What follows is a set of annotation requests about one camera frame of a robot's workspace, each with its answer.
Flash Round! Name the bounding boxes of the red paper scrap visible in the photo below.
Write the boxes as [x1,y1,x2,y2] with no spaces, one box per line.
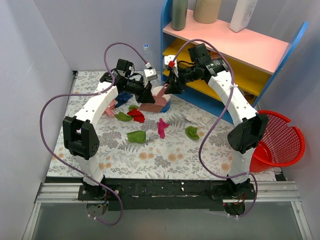
[127,108,145,123]

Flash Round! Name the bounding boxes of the small green paper scrap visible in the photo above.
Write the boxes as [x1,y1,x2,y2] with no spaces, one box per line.
[128,104,139,112]

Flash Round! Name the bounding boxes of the beige cylinder container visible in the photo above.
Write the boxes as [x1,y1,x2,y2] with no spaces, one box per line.
[193,0,222,24]

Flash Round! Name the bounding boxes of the orange snack packet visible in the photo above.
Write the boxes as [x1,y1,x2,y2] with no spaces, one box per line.
[209,51,221,60]

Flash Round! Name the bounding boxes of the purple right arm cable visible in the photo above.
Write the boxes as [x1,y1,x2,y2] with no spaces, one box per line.
[172,38,258,218]

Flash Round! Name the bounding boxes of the grey crumpled paper scrap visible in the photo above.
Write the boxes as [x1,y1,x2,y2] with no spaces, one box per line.
[145,132,159,145]

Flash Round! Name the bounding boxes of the red mesh waste basket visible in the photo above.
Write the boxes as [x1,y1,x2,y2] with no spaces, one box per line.
[250,110,306,173]

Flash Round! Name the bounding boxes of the aluminium frame rail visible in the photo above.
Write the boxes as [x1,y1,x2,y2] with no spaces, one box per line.
[22,181,313,240]

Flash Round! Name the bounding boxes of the dark blue paper scrap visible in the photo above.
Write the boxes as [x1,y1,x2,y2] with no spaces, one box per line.
[115,91,133,108]

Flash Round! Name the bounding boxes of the grey green metal bottle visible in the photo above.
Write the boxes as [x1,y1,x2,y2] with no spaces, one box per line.
[171,0,188,31]

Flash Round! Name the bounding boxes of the magenta paper scrap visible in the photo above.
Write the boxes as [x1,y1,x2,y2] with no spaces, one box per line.
[157,118,170,139]

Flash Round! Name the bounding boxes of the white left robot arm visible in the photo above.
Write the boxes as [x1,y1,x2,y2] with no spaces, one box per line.
[62,68,158,200]

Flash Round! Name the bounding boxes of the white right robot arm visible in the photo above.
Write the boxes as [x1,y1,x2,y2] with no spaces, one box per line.
[163,59,268,199]

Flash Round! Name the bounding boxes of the brown box lower shelf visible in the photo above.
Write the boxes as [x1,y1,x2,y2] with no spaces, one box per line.
[240,90,256,102]

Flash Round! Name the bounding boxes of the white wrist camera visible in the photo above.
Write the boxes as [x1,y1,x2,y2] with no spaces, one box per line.
[163,54,179,77]
[143,62,158,83]

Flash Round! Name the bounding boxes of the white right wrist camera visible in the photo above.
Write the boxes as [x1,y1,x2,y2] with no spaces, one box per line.
[163,54,179,77]

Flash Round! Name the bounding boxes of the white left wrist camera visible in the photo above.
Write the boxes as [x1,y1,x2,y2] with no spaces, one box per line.
[143,62,158,83]

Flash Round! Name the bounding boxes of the clear plastic water bottle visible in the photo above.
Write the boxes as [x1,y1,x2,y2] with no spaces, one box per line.
[143,44,151,55]

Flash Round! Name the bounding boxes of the white detergent bottle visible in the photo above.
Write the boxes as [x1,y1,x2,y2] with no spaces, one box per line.
[229,0,258,33]

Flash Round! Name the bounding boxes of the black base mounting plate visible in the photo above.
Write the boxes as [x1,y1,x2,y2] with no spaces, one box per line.
[77,178,255,211]

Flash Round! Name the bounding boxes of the pink hand brush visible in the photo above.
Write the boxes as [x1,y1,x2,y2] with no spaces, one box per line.
[138,83,172,113]

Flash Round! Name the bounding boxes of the pink dustpan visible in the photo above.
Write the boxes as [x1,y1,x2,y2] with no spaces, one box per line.
[103,99,117,118]

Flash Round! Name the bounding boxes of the blue yellow pink shelf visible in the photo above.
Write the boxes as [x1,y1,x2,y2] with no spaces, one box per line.
[159,0,309,126]

